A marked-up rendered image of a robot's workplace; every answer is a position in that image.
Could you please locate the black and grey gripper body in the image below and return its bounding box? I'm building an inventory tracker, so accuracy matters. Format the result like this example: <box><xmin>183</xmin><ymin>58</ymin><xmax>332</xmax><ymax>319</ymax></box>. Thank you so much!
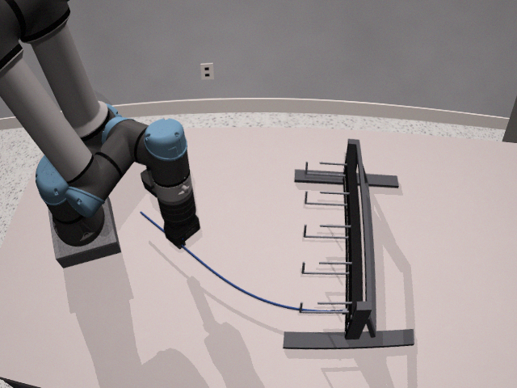
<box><xmin>141</xmin><ymin>167</ymin><xmax>200</xmax><ymax>246</ymax></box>

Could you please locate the dark grey rack with metal hooks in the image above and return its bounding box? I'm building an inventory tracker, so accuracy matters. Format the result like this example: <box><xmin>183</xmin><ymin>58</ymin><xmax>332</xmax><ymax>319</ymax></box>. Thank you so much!
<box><xmin>283</xmin><ymin>139</ymin><xmax>414</xmax><ymax>349</ymax></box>

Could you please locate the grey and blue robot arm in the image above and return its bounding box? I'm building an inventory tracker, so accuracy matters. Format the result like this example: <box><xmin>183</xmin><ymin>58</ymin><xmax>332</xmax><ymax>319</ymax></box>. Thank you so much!
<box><xmin>0</xmin><ymin>0</ymin><xmax>190</xmax><ymax>247</ymax></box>

